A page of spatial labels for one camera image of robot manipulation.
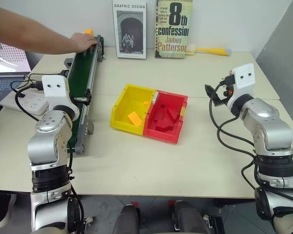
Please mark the small yellow block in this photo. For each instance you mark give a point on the small yellow block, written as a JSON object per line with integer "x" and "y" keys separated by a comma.
{"x": 89, "y": 31}

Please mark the dark rounded shape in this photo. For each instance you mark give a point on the dark rounded shape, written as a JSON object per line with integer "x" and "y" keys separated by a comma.
{"x": 125, "y": 220}
{"x": 189, "y": 218}

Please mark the yellow plastic bin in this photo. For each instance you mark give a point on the yellow plastic bin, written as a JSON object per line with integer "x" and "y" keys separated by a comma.
{"x": 133, "y": 104}

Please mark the person's bare forearm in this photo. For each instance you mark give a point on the person's bare forearm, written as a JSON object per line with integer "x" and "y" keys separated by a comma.
{"x": 27, "y": 31}

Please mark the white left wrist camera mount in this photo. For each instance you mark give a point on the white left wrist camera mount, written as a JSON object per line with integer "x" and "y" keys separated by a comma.
{"x": 55, "y": 90}

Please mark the silver laptop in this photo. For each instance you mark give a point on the silver laptop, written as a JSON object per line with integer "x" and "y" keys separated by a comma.
{"x": 5, "y": 65}

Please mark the white power strip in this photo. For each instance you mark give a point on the white power strip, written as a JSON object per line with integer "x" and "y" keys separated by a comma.
{"x": 31, "y": 102}

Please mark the person's bare hand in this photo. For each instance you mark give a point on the person's bare hand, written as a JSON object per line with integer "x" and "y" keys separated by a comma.
{"x": 82, "y": 42}

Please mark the Graphic Design book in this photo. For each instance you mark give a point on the Graphic Design book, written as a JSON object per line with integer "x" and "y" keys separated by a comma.
{"x": 130, "y": 31}

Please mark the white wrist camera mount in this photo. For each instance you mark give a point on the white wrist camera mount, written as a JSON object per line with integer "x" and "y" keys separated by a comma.
{"x": 245, "y": 76}
{"x": 55, "y": 90}

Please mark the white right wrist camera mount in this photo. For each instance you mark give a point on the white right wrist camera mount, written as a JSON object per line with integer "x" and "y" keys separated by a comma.
{"x": 245, "y": 76}

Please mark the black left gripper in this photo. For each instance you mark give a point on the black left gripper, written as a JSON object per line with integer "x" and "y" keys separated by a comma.
{"x": 64, "y": 72}

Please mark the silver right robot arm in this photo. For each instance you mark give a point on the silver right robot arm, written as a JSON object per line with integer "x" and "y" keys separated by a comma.
{"x": 271, "y": 136}

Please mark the red plastic bin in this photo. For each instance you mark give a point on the red plastic bin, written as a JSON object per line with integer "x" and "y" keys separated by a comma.
{"x": 171, "y": 131}

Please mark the green belt conveyor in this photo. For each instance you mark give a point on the green belt conveyor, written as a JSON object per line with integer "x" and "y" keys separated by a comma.
{"x": 81, "y": 73}

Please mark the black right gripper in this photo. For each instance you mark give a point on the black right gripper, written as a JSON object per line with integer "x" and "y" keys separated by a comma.
{"x": 227, "y": 93}

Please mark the yellow brush with white sponge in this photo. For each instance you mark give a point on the yellow brush with white sponge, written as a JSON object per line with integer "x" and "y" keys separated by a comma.
{"x": 210, "y": 51}

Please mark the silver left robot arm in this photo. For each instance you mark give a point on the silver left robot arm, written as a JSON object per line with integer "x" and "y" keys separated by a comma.
{"x": 48, "y": 151}

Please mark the orange rectangular block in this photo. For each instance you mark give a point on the orange rectangular block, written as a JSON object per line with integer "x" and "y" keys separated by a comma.
{"x": 134, "y": 119}

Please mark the black and white shoe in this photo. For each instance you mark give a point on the black and white shoe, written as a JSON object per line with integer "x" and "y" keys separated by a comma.
{"x": 1, "y": 207}

